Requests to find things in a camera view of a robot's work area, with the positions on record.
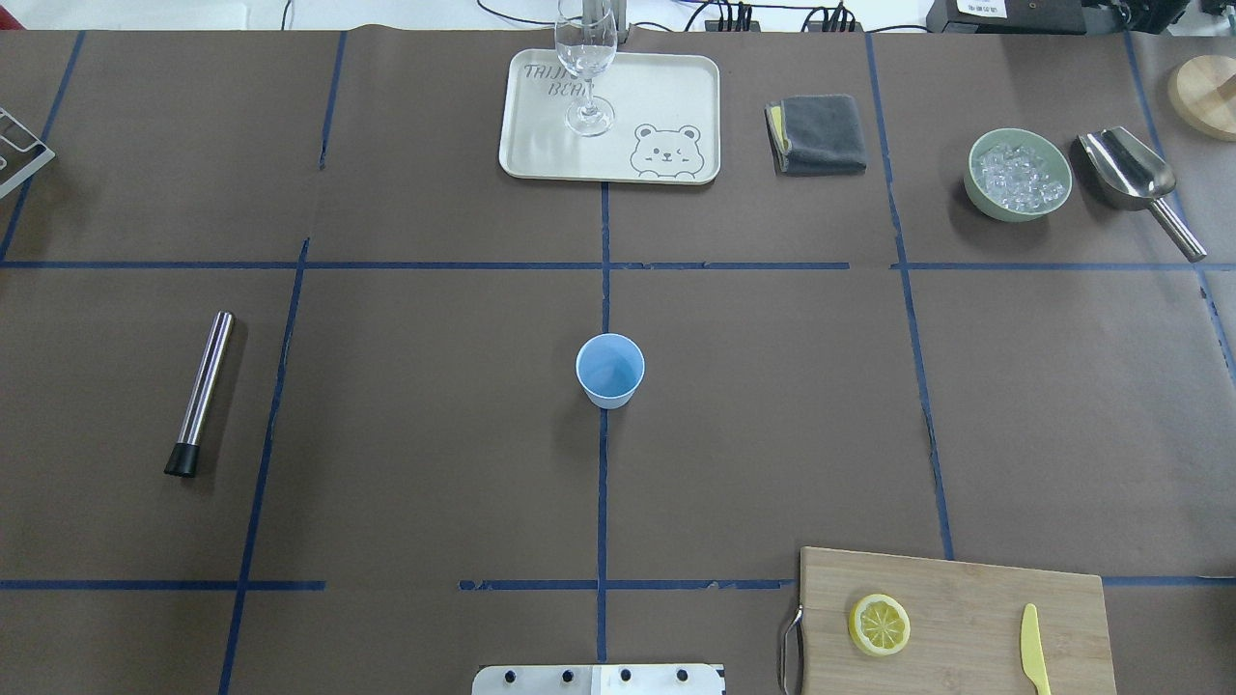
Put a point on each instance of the light blue plastic cup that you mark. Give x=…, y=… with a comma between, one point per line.
x=609, y=368

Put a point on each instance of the bamboo cutting board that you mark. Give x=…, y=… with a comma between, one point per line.
x=965, y=626

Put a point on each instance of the yellow plastic knife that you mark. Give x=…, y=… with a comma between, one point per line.
x=1031, y=651

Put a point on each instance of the white wire cup rack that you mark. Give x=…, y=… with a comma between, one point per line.
x=22, y=153

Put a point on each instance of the green bowl of ice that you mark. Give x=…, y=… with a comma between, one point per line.
x=1016, y=176

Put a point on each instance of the steel ice scoop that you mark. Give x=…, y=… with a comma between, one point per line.
x=1134, y=177

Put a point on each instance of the yellow lemon half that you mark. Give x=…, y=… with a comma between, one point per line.
x=879, y=625

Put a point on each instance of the grey folded cloth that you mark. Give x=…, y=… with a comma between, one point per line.
x=817, y=135

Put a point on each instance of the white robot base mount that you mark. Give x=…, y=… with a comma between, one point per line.
x=638, y=678

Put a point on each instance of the clear wine glass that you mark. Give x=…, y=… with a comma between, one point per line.
x=586, y=39

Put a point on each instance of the cream bear serving tray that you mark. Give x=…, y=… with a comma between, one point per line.
x=667, y=127

